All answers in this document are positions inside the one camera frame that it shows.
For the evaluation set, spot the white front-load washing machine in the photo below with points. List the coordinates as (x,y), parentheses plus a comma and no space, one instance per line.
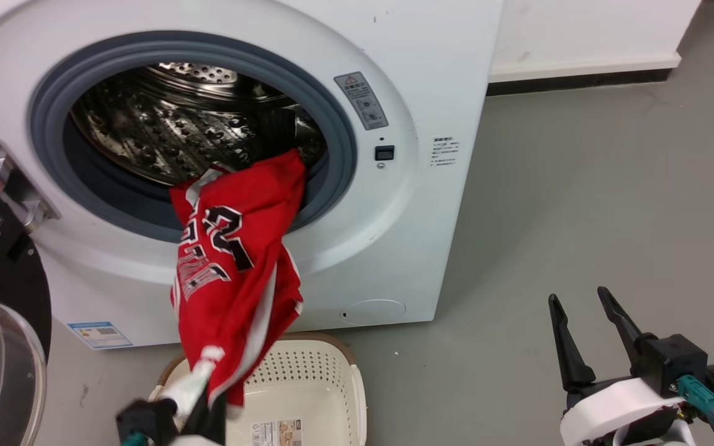
(431,204)

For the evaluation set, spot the black washing machine door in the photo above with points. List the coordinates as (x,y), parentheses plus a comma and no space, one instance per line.
(4,291)

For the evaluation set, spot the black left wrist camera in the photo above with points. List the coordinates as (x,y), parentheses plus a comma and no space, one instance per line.
(146,421)

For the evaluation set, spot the black door latch socket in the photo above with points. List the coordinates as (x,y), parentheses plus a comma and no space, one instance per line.
(384,153)

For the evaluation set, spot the grey warning sticker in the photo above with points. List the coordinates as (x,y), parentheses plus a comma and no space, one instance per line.
(361,100)

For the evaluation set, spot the round filter cover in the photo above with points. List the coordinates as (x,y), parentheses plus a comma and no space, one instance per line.
(374,311)

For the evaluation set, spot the cream plastic laundry basket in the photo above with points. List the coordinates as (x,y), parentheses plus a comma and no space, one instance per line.
(313,384)

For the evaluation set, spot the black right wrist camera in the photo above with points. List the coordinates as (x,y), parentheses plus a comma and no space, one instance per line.
(679,365)

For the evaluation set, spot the red basketball jersey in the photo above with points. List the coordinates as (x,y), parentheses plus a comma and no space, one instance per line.
(239,279)

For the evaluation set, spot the grey rubber door gasket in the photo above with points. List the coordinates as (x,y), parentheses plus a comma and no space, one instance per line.
(341,133)

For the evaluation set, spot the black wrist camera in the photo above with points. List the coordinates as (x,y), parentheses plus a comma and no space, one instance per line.
(679,365)
(146,421)

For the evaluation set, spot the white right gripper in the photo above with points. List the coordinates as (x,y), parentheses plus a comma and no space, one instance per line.
(611,406)

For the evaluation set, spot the small white text sticker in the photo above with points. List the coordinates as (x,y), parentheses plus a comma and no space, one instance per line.
(445,151)

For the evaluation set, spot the paper label on basket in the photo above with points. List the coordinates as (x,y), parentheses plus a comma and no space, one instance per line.
(277,433)

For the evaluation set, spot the chrome door hinge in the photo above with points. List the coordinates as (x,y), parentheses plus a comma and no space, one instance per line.
(4,176)

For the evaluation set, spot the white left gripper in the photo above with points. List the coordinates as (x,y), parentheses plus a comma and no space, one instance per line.
(196,441)

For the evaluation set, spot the stainless steel drum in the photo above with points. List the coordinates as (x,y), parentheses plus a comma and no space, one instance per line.
(171,130)

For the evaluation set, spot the blue energy label sticker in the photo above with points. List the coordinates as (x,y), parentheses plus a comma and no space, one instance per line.
(100,335)

